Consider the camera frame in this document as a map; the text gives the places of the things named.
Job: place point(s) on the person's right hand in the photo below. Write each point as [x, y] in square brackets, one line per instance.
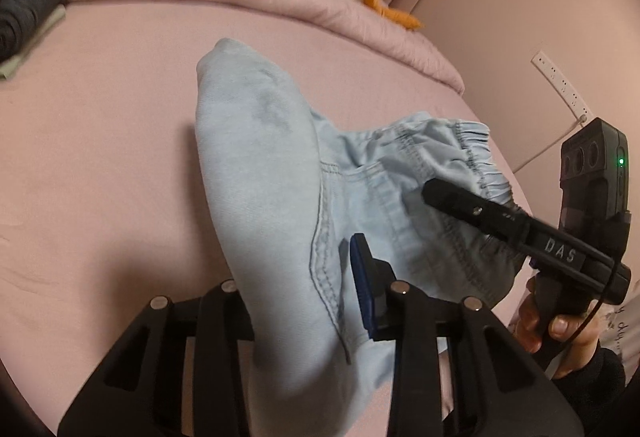
[560, 329]

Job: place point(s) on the white printed garment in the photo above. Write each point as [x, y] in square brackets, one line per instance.
[616, 327]

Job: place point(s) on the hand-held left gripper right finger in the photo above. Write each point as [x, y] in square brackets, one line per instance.
[357, 277]

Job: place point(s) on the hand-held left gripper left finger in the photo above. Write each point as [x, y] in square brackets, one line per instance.
[220, 317]

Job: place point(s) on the pink bed sheet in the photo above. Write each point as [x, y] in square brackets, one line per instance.
[100, 167]

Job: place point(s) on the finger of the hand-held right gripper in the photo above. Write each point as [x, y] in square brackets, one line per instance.
[470, 207]

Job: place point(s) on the person's right forearm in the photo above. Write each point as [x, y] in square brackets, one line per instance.
[595, 392]

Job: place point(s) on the white power strip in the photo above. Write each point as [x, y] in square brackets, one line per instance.
[560, 79]

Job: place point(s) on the light blue denim pants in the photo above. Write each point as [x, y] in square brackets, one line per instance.
[260, 167]

